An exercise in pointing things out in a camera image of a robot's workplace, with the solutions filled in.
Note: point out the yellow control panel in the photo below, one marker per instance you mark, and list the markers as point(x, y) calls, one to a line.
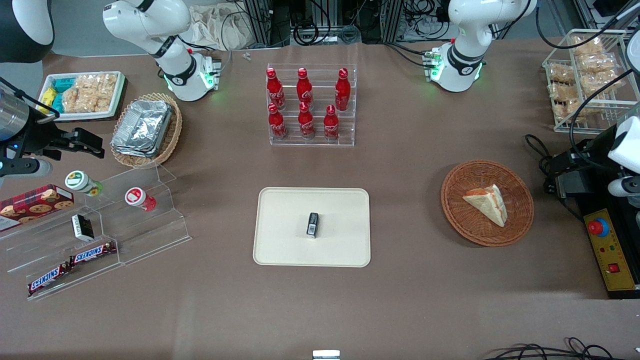
point(612, 250)

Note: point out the teal snack packet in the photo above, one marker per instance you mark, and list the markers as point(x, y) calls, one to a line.
point(57, 102)
point(63, 85)

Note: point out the yellow snack packet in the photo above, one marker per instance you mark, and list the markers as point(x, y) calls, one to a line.
point(47, 99)

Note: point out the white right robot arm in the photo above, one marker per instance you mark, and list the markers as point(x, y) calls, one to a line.
point(150, 25)

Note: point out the red cookie box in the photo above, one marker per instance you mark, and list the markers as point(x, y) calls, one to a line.
point(35, 205)

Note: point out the aluminium foil container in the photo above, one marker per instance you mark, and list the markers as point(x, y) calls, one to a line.
point(132, 152)
point(142, 125)

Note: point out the green lidded drink cup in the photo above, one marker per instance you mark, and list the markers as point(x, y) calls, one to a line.
point(80, 182)

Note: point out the clear acrylic stepped shelf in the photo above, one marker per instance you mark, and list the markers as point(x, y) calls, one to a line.
point(145, 235)

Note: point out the clear bag fried snack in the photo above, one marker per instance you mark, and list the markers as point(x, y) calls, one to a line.
point(597, 62)
point(562, 91)
point(587, 46)
point(567, 109)
point(561, 74)
point(602, 82)

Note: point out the small black white box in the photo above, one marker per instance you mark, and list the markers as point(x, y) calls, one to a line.
point(82, 227)

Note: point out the white rectangular snack tray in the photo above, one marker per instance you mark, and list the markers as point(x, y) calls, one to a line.
point(117, 100)

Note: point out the red emergency stop button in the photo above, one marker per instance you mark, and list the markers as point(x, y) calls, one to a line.
point(597, 227)

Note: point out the oval light wicker basket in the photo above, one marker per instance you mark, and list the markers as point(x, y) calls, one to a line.
point(170, 135)

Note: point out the red lidded drink cup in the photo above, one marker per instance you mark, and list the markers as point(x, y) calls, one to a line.
point(139, 198)

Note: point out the snickers chocolate bar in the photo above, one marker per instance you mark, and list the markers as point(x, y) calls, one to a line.
point(47, 279)
point(92, 253)

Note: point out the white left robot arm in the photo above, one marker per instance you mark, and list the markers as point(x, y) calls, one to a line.
point(467, 30)

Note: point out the red cola bottle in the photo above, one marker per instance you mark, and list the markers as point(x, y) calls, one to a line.
point(342, 90)
point(276, 124)
point(304, 89)
point(275, 90)
point(306, 122)
point(331, 125)

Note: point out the small white device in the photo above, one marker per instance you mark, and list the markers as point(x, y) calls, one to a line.
point(326, 355)

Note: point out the clear acrylic bottle rack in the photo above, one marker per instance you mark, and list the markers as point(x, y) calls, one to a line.
point(320, 135)

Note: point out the beige cloth bag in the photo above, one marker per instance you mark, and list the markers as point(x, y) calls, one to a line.
point(220, 27)

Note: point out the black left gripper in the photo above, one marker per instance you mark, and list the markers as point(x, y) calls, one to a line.
point(593, 150)

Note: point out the black appliance box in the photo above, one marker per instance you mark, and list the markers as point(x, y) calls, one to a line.
point(575, 185)

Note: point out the beige plastic tray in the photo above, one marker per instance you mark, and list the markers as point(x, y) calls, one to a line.
point(285, 240)

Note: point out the triangular sandwich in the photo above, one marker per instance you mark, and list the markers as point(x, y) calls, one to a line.
point(490, 205)

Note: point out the round brown wicker basket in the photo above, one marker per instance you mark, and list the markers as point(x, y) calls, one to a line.
point(460, 220)

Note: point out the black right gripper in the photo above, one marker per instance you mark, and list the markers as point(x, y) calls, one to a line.
point(36, 136)

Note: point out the clear bag rice crackers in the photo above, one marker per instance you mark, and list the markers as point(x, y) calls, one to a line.
point(77, 100)
point(100, 85)

